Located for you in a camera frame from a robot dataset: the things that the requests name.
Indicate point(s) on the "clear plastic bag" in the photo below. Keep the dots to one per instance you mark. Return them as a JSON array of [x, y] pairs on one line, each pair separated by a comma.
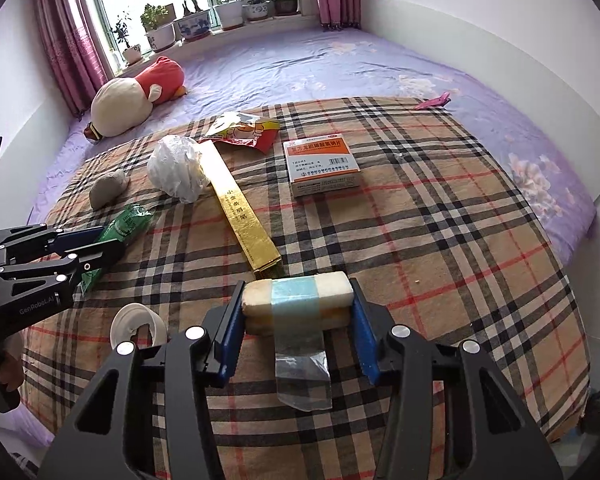
[[177, 170]]

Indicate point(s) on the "dark potted plant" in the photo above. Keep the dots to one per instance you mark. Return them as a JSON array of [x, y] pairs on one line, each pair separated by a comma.
[[285, 6]]

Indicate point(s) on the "red yellow snack packet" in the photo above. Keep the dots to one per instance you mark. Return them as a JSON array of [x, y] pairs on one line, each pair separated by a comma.
[[240, 132]]

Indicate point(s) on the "person's left hand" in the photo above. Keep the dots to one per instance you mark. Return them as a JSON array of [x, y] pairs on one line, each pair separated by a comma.
[[11, 367]]

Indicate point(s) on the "pink plastic clip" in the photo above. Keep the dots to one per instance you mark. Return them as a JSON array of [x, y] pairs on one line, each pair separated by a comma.
[[437, 101]]

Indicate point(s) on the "white medicine box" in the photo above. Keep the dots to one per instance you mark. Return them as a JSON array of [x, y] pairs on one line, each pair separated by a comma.
[[322, 165]]

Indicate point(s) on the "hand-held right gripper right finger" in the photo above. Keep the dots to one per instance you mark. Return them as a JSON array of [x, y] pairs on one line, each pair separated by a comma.
[[366, 342]]

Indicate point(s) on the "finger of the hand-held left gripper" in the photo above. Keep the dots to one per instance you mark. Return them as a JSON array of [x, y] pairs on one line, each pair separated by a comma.
[[80, 240], [100, 256]]

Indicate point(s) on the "red cream plush toy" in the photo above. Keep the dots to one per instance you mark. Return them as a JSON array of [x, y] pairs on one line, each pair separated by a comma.
[[120, 110]]

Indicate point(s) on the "sponge cake block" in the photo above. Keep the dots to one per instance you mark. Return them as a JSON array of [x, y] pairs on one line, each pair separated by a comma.
[[300, 300]]

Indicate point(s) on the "white tape roll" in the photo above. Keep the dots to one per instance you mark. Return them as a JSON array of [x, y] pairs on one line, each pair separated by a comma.
[[125, 317]]

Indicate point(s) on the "long gold box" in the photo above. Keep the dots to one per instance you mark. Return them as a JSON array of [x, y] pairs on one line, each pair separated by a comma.
[[235, 205]]

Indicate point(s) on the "plaid blanket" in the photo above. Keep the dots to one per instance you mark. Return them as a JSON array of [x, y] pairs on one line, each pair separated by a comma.
[[430, 260]]

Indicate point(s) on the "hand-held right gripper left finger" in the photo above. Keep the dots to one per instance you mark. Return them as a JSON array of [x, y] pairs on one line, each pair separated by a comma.
[[230, 342]]

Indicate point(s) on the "purple floral bed sheet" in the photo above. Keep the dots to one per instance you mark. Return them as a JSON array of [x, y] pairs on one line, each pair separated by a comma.
[[330, 70]]

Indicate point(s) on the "small white potted plant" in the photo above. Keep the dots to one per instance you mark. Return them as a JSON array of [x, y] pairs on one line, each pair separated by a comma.
[[131, 54]]

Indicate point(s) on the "plain white potted plant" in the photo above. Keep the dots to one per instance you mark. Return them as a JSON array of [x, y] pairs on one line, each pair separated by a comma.
[[228, 16]]

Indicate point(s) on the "blue white bowl planter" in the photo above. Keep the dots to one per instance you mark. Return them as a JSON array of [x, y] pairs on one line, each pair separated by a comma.
[[194, 26]]

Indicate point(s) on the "blue patterned potted plant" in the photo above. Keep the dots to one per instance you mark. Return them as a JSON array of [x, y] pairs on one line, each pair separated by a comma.
[[257, 11]]

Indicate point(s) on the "white pot leafy plant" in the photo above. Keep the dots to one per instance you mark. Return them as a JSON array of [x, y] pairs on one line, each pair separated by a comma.
[[160, 37]]

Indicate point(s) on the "green plastic packet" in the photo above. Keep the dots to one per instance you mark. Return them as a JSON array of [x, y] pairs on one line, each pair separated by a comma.
[[125, 222]]

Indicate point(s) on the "grey crumpled wad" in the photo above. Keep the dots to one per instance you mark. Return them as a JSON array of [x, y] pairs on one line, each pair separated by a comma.
[[107, 190]]

